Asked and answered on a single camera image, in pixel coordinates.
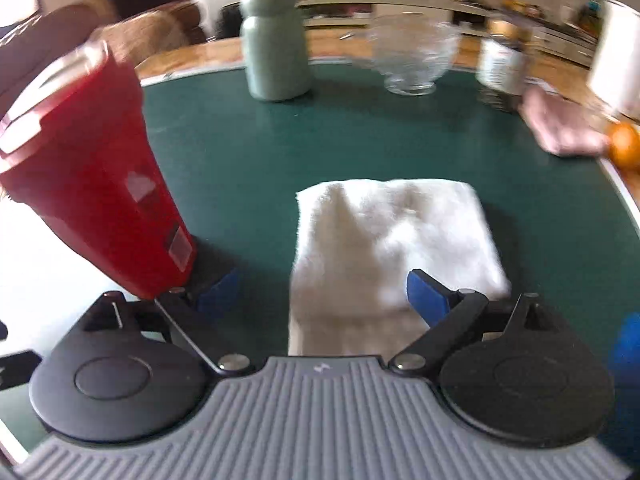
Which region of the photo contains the pale green bottle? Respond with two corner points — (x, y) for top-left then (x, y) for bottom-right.
(239, 0), (312, 102)

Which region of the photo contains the white television cabinet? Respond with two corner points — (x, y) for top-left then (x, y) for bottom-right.
(295, 0), (596, 66)

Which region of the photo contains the pink cloth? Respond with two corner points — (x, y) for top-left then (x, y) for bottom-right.
(520, 85), (608, 157)

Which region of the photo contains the beige quilted sofa cover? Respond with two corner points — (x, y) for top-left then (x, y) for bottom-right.
(92, 10), (193, 68)

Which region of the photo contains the white electric kettle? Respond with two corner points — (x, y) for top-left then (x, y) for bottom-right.
(586, 0), (640, 123)

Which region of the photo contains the red cup with white lid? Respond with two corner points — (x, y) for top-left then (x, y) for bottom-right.
(0, 40), (198, 301)

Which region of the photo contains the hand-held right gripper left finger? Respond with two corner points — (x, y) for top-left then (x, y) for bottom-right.
(82, 267), (253, 376)

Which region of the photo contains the orange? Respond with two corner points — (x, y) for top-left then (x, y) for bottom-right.
(607, 122), (640, 170)

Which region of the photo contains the black bag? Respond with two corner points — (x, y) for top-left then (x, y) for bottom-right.
(217, 2), (246, 41)

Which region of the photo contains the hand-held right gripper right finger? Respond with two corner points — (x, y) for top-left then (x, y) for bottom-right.
(389, 269), (568, 376)

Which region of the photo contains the clear glass cup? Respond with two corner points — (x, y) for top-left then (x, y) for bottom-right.
(362, 15), (461, 97)

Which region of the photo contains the brown sofa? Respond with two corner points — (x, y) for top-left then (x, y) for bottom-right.
(0, 2), (206, 106)

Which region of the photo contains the clear jar with dark lid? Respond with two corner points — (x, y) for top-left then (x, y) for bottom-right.
(475, 17), (533, 113)

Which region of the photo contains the white towel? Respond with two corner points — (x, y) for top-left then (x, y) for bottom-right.
(287, 177), (512, 356)

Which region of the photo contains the blue microfibre cloth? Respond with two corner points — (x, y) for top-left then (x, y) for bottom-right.
(611, 312), (640, 386)

